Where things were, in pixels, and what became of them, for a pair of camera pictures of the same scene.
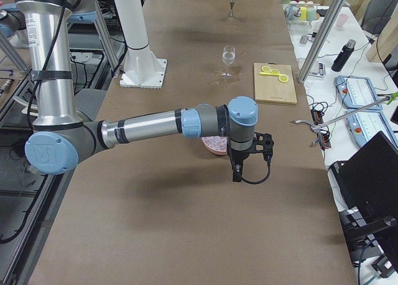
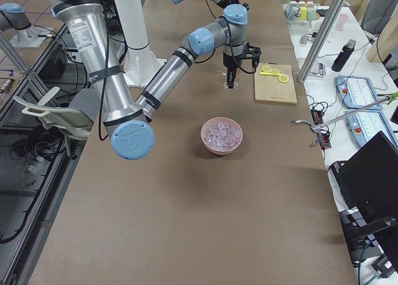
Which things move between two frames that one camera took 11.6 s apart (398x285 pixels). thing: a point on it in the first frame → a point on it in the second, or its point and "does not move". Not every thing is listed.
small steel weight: [303, 40] does not move
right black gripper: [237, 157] → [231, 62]
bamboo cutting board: [268, 88] does not move
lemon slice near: [283, 78] does not move
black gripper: [263, 144] → [254, 53]
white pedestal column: [142, 69] does not move
